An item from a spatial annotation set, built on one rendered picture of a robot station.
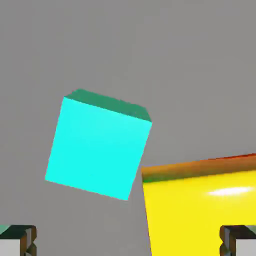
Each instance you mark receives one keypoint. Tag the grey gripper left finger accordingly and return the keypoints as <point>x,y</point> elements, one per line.
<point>18,240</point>

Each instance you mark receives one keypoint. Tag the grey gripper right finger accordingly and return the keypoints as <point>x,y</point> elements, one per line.
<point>238,241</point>

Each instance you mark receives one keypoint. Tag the small cyan cube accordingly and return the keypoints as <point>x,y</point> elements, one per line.
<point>96,148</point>

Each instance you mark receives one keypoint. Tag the large yellow box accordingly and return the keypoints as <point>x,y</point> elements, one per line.
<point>192,216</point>

